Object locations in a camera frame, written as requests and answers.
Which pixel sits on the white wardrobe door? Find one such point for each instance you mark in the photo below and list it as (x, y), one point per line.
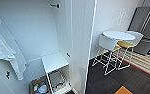
(82, 33)

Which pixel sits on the small black low hook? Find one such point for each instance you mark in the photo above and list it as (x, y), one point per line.
(68, 54)
(7, 75)

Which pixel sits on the white bar chair yellow seat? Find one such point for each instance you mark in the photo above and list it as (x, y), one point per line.
(107, 41)
(134, 40)

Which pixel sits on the white wardrobe cabinet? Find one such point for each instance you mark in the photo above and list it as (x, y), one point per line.
(34, 30)

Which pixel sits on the white round high table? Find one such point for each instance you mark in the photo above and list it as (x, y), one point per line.
(119, 35)

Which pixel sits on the black wardrobe hook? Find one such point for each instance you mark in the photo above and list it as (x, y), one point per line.
(54, 5)

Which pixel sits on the blue and white bottle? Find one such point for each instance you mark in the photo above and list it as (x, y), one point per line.
(42, 88)

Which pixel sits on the white shirt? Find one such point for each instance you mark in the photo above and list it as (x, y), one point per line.
(6, 46)

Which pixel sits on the stainless steel fridge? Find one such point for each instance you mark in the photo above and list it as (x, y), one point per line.
(144, 26)

